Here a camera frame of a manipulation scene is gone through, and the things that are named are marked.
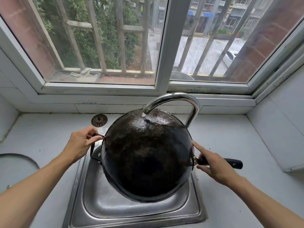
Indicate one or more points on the round glass lid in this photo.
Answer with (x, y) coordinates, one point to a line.
(16, 168)

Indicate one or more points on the person's left hand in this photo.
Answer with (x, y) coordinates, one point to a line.
(79, 146)

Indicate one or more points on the person's right hand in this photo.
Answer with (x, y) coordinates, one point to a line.
(218, 168)

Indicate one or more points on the person's right forearm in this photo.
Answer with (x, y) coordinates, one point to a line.
(266, 206)

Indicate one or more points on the white car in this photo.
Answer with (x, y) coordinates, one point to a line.
(229, 58)

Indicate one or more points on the white framed window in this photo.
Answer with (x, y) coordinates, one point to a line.
(168, 45)

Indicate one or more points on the chrome curved faucet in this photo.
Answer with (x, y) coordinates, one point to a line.
(190, 98)

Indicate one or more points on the stainless steel sink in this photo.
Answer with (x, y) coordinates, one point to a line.
(107, 206)

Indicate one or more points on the person's left forearm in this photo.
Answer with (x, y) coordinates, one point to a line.
(31, 189)

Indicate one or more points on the white rag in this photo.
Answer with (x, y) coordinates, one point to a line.
(85, 74)

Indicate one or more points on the grey metal basin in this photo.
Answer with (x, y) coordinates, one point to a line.
(180, 76)

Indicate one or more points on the black sink stopper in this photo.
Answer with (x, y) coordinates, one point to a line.
(99, 120)

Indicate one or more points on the metal window security bars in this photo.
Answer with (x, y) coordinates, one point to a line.
(96, 40)

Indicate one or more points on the black wok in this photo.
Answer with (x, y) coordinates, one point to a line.
(147, 159)

